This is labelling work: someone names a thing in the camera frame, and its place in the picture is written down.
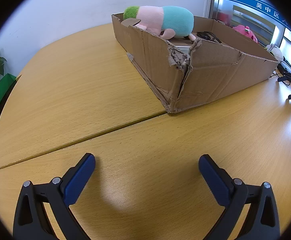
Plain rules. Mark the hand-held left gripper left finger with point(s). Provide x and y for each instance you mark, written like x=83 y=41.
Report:
x=79 y=180

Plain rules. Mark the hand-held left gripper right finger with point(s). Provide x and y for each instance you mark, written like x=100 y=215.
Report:
x=214 y=180

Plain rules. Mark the brown cardboard box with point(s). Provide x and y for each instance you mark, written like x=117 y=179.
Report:
x=210 y=80

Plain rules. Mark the white crumpled object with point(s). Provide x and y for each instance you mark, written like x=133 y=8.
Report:
x=275 y=52

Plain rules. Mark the pink strawberry plush toy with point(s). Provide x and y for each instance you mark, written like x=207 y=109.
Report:
x=243 y=30

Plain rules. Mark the pink teal green plush toy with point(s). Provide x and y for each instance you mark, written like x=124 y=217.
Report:
x=178 y=20

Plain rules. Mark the glass partition with blue stripe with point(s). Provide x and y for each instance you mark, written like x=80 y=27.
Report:
x=248 y=7

